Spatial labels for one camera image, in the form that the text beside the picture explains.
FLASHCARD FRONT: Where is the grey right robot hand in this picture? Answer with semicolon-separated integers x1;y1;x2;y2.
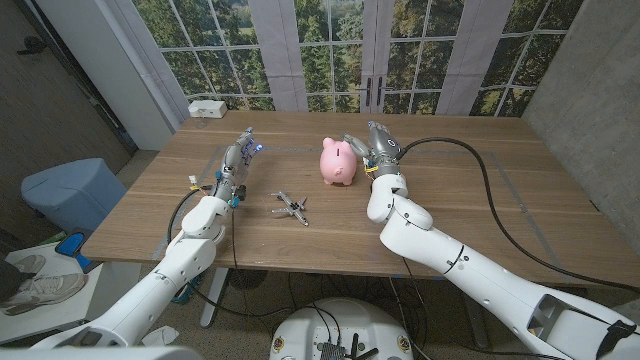
343;120;405;180

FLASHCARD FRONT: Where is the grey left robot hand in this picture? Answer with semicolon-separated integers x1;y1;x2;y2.
212;126;265;202

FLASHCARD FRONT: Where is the pink plastic piggy bank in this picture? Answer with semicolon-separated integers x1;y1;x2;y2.
319;136;359;187

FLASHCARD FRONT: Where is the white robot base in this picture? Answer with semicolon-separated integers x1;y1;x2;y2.
269;297;415;360

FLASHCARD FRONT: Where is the grey toy airplane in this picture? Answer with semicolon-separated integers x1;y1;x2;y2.
271;191;310;228

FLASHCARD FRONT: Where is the white power box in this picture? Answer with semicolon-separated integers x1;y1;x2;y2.
187;99;228;120

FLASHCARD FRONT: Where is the printed window backdrop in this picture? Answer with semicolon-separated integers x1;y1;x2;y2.
107;0;586;119

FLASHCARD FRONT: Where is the white table leg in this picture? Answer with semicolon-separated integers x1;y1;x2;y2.
200;267;230;330

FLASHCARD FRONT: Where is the blue-grey bin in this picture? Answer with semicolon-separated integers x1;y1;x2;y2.
20;157;129;235

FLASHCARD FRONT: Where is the crumpled white paper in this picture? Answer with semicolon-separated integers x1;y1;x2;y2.
141;325;180;348

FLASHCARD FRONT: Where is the grey table leg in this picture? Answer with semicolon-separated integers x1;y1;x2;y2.
459;292;491;350

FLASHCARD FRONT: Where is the grey sneaker with white sole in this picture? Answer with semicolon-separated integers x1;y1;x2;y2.
9;254;47;275
0;272;90;317

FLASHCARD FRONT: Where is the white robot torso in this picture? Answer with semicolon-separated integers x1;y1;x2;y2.
0;344;204;360

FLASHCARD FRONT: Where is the white floor board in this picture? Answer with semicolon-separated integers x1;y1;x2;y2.
0;242;144;341

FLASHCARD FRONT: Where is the dark trouser leg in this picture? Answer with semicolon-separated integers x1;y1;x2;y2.
0;259;24;304

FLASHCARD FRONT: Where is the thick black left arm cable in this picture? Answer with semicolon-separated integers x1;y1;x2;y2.
167;184;216;246

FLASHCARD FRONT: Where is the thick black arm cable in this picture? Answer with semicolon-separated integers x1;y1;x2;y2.
167;184;216;246
397;137;640;295

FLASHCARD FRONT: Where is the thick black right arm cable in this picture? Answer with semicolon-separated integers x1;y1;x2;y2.
397;137;640;295

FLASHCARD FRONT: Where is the black door handle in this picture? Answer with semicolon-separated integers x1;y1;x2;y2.
17;35;49;56

